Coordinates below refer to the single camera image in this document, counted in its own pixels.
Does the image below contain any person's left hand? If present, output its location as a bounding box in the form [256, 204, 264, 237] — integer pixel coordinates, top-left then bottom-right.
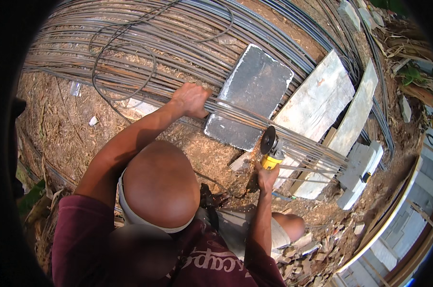
[170, 83, 214, 119]

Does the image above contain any person's right hand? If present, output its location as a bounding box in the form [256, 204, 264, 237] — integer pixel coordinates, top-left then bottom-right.
[255, 161, 280, 194]

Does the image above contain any yellow angle grinder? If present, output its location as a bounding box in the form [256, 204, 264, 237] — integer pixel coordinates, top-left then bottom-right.
[259, 126, 286, 171]

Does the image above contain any bundle of thin steel rods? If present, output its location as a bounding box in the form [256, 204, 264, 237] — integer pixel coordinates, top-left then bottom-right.
[188, 94, 350, 176]

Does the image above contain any grey stone slab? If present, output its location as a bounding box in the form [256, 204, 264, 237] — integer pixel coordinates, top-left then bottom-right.
[203, 43, 295, 152]

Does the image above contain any white board piece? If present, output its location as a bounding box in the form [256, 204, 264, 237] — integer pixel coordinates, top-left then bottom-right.
[125, 98, 159, 116]

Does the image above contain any pile of long steel rebar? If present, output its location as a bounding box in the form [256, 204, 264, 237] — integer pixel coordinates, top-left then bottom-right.
[23, 0, 396, 171]

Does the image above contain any wide whitewashed wooden plank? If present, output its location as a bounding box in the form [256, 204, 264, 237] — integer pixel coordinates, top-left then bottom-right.
[272, 49, 356, 191]

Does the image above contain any stack of grey concrete blocks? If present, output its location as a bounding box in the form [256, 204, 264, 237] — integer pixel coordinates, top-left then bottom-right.
[336, 140, 384, 211]

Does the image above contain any heap of wood scraps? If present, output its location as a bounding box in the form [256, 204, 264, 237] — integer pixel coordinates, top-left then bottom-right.
[275, 222, 367, 287]

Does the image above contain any narrow whitewashed wooden plank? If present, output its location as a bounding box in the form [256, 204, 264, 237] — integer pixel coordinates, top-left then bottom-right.
[292, 58, 379, 200]

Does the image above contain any small grey stone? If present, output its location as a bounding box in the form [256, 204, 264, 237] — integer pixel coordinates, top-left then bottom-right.
[399, 95, 413, 123]

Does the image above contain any person's body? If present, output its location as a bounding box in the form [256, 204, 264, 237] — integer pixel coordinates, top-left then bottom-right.
[51, 158, 287, 287]

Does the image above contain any row of grey stone pieces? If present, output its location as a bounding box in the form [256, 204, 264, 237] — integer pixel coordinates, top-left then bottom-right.
[338, 0, 385, 31]

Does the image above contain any black power cable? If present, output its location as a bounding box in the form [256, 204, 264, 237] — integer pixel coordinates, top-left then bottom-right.
[88, 0, 236, 124]

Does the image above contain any curved white wooden frame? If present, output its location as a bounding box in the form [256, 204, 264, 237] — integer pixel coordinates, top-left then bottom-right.
[328, 154, 433, 287]

